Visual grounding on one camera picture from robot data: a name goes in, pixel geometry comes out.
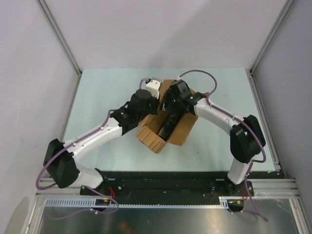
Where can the right aluminium frame post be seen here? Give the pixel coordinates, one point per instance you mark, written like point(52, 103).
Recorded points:
point(281, 19)

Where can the left aluminium frame post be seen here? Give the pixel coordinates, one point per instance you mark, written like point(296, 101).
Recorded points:
point(47, 13)

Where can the white slotted cable duct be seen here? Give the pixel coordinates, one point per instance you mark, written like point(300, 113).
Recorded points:
point(102, 203)

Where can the black bamboo charcoal product box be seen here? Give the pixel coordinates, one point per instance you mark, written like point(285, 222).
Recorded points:
point(169, 124)

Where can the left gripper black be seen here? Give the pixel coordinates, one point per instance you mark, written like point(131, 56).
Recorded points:
point(156, 101)

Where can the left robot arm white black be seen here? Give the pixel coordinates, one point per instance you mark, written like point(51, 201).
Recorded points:
point(62, 158)

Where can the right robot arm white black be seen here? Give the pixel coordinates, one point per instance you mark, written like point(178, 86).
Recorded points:
point(246, 137)

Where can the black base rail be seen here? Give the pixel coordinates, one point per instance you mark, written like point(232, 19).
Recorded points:
point(166, 188)

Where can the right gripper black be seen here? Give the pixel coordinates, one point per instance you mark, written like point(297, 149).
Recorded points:
point(167, 101)

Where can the brown cardboard express box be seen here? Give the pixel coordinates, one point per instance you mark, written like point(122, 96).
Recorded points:
point(151, 124)

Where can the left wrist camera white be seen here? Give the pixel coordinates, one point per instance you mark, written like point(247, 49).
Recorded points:
point(153, 86)

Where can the aluminium frame post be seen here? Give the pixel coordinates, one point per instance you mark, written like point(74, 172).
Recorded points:
point(47, 13)
point(281, 19)

